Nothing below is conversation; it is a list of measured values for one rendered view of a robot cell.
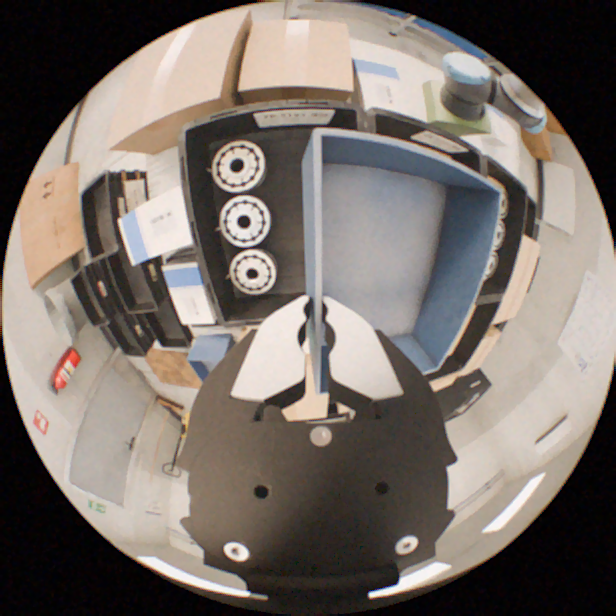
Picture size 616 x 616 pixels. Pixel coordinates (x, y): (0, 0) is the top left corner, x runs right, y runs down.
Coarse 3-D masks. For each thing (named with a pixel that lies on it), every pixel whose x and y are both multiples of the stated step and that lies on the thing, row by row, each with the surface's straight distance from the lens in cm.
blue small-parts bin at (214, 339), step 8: (200, 336) 79; (208, 336) 76; (216, 336) 74; (224, 336) 73; (232, 336) 74; (200, 344) 75; (208, 344) 73; (216, 344) 71; (224, 344) 69; (232, 344) 73
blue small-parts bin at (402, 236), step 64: (320, 128) 10; (320, 192) 9; (384, 192) 18; (448, 192) 22; (320, 256) 9; (384, 256) 18; (448, 256) 21; (320, 320) 11; (384, 320) 23; (448, 320) 22; (320, 384) 19
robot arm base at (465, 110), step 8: (440, 96) 74; (448, 96) 69; (448, 104) 72; (456, 104) 69; (464, 104) 67; (472, 104) 67; (480, 104) 69; (456, 112) 71; (464, 112) 70; (472, 112) 70; (480, 112) 74; (472, 120) 73
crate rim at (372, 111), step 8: (368, 112) 36; (376, 112) 36; (384, 112) 37; (392, 112) 38; (368, 120) 35; (400, 120) 39; (408, 120) 39; (416, 120) 40; (368, 128) 34; (424, 128) 41; (432, 128) 42; (440, 128) 44; (448, 136) 45; (456, 136) 47; (464, 144) 48; (480, 152) 53; (480, 160) 52; (480, 168) 52
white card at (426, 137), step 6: (426, 132) 43; (414, 138) 47; (420, 138) 47; (426, 138) 46; (432, 138) 46; (438, 138) 46; (444, 138) 46; (432, 144) 50; (438, 144) 49; (444, 144) 49; (450, 144) 48; (456, 144) 48; (450, 150) 53; (456, 150) 52; (462, 150) 51
